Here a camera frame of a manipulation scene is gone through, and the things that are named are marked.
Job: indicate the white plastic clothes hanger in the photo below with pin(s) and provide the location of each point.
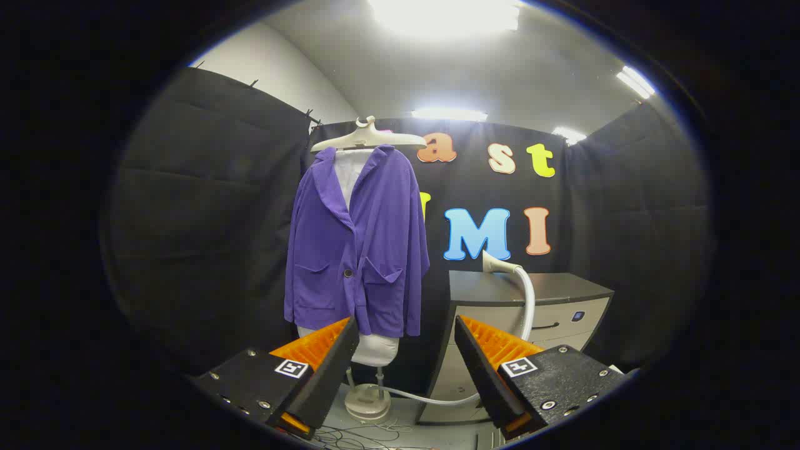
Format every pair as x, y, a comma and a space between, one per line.
369, 137

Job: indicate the double ceiling light strip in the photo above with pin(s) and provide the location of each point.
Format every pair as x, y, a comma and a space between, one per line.
635, 82

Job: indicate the white padded ironing board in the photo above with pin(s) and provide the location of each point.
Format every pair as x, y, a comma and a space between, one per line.
375, 350

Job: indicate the grey cabinet with dark top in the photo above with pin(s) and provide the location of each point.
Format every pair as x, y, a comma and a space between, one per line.
494, 287

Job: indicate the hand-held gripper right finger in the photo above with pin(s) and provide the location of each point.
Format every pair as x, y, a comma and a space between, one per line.
478, 365

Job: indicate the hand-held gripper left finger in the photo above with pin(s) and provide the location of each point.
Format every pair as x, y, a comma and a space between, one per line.
328, 375

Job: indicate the large ceiling light panel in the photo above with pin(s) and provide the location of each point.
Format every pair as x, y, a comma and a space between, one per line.
444, 15

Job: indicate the white steamer base with poles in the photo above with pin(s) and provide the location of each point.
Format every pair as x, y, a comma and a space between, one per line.
367, 403

